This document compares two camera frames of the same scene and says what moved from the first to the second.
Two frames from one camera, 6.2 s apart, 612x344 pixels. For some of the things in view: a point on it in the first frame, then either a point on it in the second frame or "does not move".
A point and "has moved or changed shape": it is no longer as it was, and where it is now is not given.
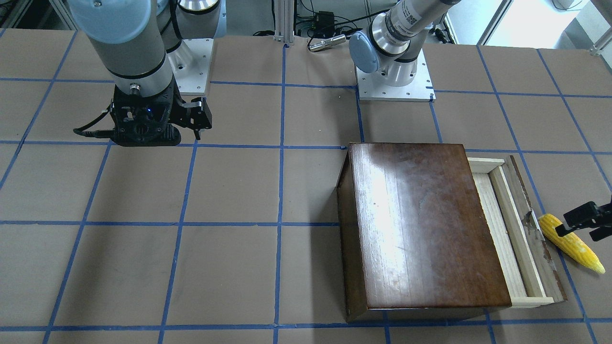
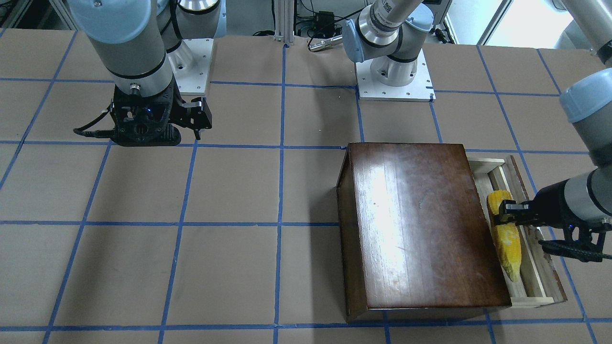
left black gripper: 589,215 to 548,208
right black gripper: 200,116 does not move
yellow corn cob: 570,244 has moved or changed shape
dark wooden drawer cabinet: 417,241 does not move
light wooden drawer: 530,272 does not move
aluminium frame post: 284,21 does not move
